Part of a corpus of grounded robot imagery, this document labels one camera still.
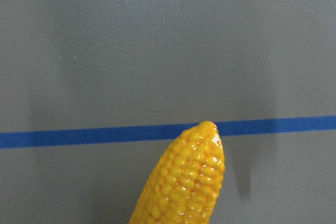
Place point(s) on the yellow corn cob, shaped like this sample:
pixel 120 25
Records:
pixel 185 183

